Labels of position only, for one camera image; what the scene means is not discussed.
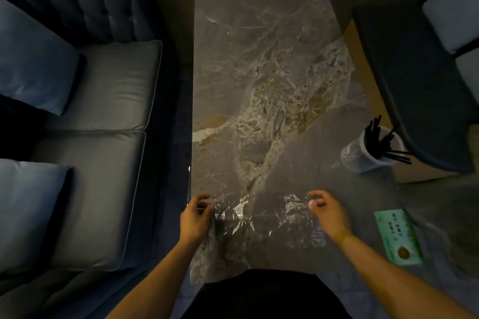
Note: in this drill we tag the person's left hand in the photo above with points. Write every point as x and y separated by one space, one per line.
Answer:
192 221

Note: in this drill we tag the person's right hand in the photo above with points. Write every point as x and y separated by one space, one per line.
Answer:
331 216

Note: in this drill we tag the person's left thumb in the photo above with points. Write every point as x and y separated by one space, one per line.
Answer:
208 211

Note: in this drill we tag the person's right thumb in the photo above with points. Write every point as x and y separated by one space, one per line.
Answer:
314 211

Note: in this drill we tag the clear crinkled plastic sheet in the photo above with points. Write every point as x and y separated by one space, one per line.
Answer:
262 217

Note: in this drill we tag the person's right forearm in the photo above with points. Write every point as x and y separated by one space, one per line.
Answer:
389 277

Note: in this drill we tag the person's left forearm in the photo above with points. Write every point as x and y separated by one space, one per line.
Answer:
157 281

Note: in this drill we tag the clear plastic cup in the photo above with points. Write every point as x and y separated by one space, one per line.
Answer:
355 158

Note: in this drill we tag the green paper packet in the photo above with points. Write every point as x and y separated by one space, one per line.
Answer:
398 236

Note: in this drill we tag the bundle of black straws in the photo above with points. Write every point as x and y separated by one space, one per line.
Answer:
376 141

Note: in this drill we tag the person's black clothing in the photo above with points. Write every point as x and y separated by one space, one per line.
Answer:
265 298

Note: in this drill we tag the grey leather seat cushion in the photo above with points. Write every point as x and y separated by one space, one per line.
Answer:
112 87
97 199

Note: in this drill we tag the dark armchair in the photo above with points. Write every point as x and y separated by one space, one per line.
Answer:
419 90

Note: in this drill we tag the blue throw pillow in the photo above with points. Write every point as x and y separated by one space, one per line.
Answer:
30 214
33 60

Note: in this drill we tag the light grey pillow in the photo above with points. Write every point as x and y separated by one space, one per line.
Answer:
469 75
454 12

